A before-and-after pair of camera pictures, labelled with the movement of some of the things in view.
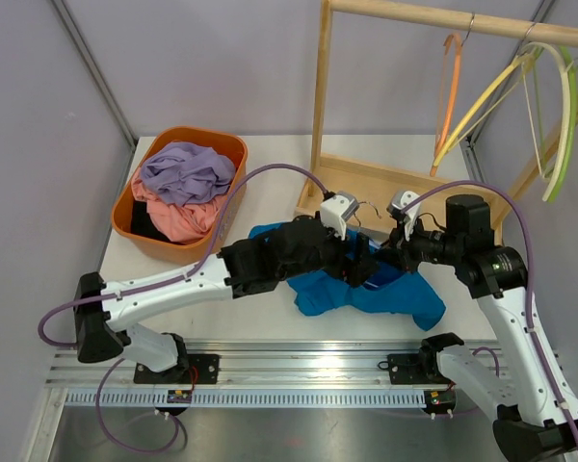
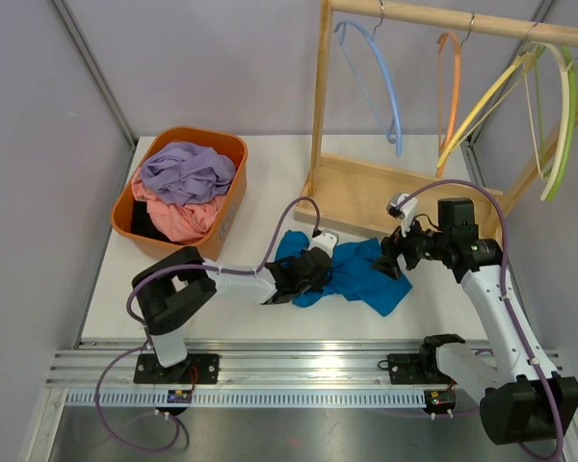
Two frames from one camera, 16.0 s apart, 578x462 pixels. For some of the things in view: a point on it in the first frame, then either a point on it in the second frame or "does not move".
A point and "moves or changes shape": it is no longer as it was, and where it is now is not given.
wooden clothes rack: [381, 192] does not move
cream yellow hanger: [480, 100] -> [523, 63]
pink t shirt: [185, 223] does not move
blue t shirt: [390, 287] moves or changes shape
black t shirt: [142, 223] does not move
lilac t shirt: [187, 171] does not move
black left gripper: [361, 265] -> [317, 286]
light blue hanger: [351, 237] -> [368, 69]
